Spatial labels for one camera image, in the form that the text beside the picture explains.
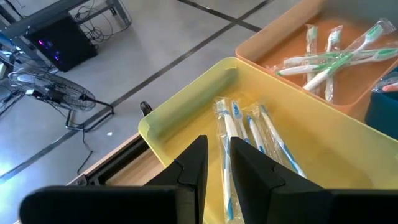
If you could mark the yellow plastic bin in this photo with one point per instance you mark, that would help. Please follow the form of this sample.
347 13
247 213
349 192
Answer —
326 140

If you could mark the orange plastic bin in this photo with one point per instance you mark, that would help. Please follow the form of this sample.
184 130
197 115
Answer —
280 31

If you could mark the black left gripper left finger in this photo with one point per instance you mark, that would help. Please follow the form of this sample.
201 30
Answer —
124 205

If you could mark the black computer tower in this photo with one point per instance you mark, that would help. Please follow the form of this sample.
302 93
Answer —
62 43

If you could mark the pink toothbrush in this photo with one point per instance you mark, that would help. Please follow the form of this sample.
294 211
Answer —
388 87

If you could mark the small teal plastic bin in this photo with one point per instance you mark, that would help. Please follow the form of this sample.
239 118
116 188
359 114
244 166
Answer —
384 115

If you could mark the black aluminium table frame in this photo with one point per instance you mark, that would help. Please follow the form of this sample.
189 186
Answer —
118 161

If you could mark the blue white toothbrush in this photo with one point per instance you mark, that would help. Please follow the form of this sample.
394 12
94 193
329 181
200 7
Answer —
227 161

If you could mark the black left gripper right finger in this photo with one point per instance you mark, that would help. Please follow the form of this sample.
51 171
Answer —
295 205

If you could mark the black floor fan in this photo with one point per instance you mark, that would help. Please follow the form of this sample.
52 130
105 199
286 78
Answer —
53 90

